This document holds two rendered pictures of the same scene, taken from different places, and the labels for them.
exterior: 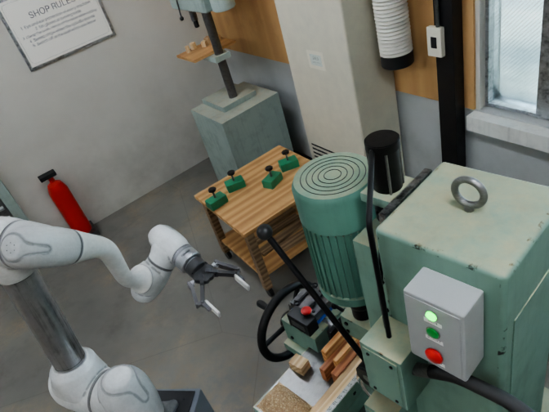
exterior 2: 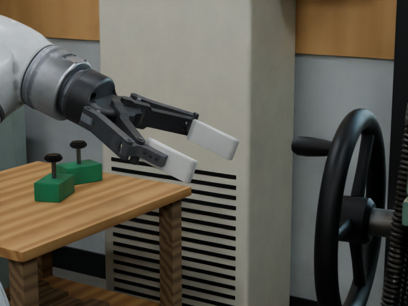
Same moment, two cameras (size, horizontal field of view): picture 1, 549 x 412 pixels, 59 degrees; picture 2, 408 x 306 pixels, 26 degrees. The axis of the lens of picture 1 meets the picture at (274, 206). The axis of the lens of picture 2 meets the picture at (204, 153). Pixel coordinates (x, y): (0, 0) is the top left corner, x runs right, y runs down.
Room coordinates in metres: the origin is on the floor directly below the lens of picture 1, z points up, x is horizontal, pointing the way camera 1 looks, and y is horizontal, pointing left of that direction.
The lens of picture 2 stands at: (0.27, 0.81, 1.15)
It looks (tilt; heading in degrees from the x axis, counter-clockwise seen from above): 13 degrees down; 328
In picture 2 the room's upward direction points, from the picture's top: straight up
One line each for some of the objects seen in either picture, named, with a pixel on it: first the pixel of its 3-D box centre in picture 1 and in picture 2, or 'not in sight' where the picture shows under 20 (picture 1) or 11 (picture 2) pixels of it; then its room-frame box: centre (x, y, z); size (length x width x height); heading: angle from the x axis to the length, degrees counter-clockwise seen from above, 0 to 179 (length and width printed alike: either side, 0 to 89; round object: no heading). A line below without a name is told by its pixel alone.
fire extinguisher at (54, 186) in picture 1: (68, 205); not in sight; (3.29, 1.49, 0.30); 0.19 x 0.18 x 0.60; 26
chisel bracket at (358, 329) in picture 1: (371, 329); not in sight; (0.80, -0.14, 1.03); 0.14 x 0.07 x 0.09; 35
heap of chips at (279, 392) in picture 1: (284, 404); not in sight; (0.75, 0.13, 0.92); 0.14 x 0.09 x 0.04; 35
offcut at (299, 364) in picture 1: (299, 364); not in sight; (0.85, 0.07, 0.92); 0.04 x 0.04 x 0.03; 40
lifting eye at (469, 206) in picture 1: (469, 193); not in sight; (0.58, -0.30, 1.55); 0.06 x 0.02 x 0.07; 35
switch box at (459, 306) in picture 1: (444, 324); not in sight; (0.48, -0.20, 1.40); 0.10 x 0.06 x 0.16; 35
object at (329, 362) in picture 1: (348, 347); not in sight; (0.85, -0.08, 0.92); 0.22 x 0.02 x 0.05; 125
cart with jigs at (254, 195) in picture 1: (271, 212); (33, 274); (2.39, 0.03, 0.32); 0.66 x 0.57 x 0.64; 115
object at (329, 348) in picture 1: (343, 339); not in sight; (0.87, -0.07, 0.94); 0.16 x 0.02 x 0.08; 125
